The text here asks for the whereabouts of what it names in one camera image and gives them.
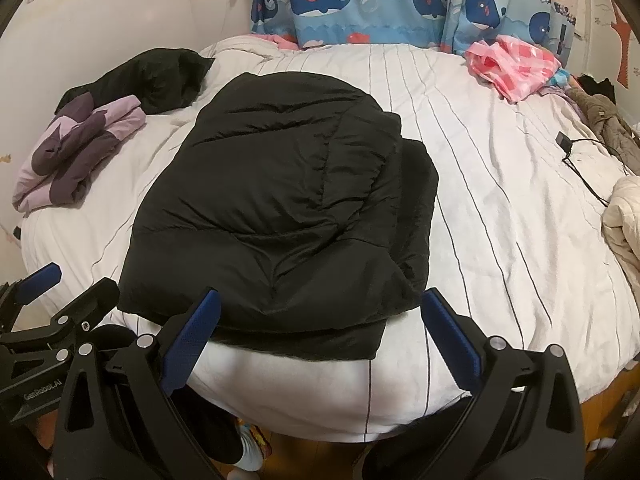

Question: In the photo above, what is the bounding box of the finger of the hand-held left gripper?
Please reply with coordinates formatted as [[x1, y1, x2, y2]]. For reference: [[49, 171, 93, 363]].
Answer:
[[47, 277, 121, 346], [0, 262, 63, 331]]

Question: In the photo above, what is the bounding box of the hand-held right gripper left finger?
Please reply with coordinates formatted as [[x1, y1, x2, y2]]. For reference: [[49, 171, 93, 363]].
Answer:
[[50, 287, 222, 480]]

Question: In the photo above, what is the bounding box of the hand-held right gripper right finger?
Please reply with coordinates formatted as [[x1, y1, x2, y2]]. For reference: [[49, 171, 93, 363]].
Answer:
[[421, 287, 586, 480]]

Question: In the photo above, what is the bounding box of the large black puffer jacket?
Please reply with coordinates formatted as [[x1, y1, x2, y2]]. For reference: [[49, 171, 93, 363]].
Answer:
[[117, 71, 440, 362]]

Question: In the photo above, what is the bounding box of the dark clothes pile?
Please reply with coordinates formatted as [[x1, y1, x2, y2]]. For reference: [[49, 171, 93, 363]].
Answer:
[[575, 74, 617, 98]]

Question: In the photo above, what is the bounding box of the person's left leg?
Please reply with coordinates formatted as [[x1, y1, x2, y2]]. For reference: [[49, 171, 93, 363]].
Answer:
[[172, 390, 243, 463]]

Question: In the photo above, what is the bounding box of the person's leg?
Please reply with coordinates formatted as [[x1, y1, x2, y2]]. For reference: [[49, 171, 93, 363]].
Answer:
[[172, 390, 243, 463], [360, 410, 471, 480]]

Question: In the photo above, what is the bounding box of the person's right leg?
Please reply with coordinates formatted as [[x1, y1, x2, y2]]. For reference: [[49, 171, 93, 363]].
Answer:
[[360, 410, 471, 480]]

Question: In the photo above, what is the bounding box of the white sock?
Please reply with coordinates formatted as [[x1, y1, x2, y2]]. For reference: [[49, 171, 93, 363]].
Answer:
[[234, 427, 266, 472]]

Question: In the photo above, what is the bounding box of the purple and lilac jacket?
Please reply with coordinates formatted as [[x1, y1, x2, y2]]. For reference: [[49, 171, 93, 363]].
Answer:
[[12, 94, 147, 212]]

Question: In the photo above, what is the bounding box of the white striped bed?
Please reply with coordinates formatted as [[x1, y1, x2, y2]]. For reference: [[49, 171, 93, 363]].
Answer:
[[20, 34, 640, 443]]

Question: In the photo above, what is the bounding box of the cream padded coat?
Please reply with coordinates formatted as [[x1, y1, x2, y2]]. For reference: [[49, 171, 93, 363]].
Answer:
[[601, 175, 640, 291]]

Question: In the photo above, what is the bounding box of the crumpled black jacket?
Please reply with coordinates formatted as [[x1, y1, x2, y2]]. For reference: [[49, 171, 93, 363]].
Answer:
[[55, 47, 216, 116]]

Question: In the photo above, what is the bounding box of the olive quilted coat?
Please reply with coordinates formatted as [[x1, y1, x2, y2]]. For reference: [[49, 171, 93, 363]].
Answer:
[[567, 87, 640, 176]]

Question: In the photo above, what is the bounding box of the pink checked cloth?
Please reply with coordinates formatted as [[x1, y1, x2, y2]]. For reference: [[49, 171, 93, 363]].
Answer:
[[465, 35, 563, 105]]

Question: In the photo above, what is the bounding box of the small pink cloth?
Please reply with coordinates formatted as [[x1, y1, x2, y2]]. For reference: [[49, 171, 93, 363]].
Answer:
[[257, 33, 301, 51]]

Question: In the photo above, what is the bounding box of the blue whale print curtain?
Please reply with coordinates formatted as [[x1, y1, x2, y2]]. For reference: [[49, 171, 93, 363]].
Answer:
[[250, 0, 576, 56]]

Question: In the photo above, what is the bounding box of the wooden bed frame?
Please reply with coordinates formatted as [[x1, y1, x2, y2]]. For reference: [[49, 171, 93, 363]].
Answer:
[[580, 367, 640, 441]]

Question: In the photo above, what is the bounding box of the black adapter with cable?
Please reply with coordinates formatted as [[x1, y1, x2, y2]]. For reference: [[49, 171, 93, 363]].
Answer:
[[556, 131, 613, 207]]

